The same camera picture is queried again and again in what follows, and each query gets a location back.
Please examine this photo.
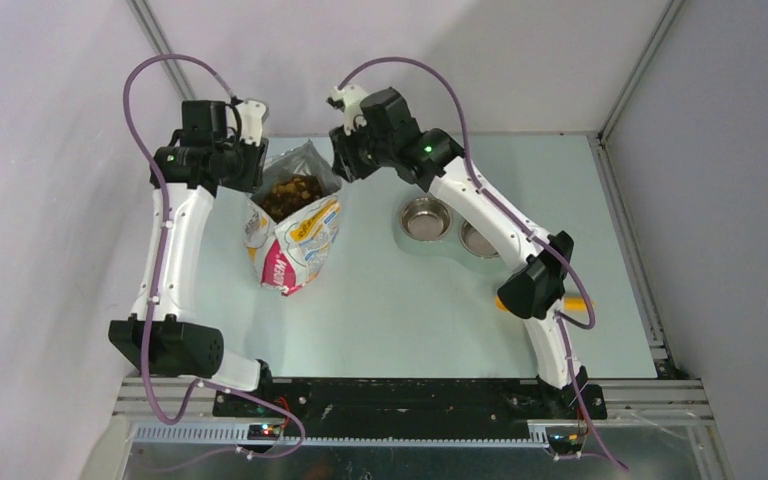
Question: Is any steel bowl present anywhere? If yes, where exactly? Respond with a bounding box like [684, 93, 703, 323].
[398, 196, 453, 242]
[458, 221, 499, 259]

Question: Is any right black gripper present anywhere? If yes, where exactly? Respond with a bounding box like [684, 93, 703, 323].
[329, 115, 395, 184]

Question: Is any left steel bowl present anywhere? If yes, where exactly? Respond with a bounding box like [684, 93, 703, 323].
[398, 196, 453, 242]

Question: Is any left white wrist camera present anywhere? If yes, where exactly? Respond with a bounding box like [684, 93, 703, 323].
[232, 98, 269, 146]

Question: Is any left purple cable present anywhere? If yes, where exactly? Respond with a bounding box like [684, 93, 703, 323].
[122, 54, 307, 461]

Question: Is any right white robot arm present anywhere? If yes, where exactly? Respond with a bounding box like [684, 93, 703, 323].
[329, 127, 591, 420]

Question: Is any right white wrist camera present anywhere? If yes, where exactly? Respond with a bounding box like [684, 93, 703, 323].
[326, 84, 369, 134]

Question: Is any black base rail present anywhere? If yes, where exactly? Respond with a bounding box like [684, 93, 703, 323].
[214, 377, 607, 443]

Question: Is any left aluminium frame post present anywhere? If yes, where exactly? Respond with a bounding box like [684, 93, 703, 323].
[125, 0, 195, 100]

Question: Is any right aluminium frame post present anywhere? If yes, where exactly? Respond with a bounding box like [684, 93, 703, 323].
[598, 0, 687, 143]

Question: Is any right steel bowl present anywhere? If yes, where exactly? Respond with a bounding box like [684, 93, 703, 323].
[458, 221, 499, 259]

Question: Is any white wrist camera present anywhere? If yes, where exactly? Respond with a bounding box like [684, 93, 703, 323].
[326, 84, 369, 134]
[232, 98, 269, 146]

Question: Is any yellow plastic scoop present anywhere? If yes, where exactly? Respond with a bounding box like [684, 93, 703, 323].
[495, 296, 587, 312]

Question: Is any pale green bowl tray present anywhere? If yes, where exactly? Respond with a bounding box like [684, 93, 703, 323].
[392, 195, 507, 275]

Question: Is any aluminium frame post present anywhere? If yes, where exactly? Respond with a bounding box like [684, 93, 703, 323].
[598, 0, 687, 143]
[125, 0, 195, 100]

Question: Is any pet food bag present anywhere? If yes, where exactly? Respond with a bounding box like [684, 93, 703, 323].
[243, 141, 343, 296]

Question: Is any pet food kibble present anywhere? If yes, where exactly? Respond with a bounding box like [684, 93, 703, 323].
[258, 175, 324, 222]

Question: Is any purple cable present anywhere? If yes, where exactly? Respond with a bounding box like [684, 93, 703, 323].
[336, 56, 629, 472]
[122, 54, 307, 461]

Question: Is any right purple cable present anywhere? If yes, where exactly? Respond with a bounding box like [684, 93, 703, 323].
[336, 56, 629, 472]

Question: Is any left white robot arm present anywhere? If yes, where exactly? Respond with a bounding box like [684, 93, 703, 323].
[108, 144, 276, 417]

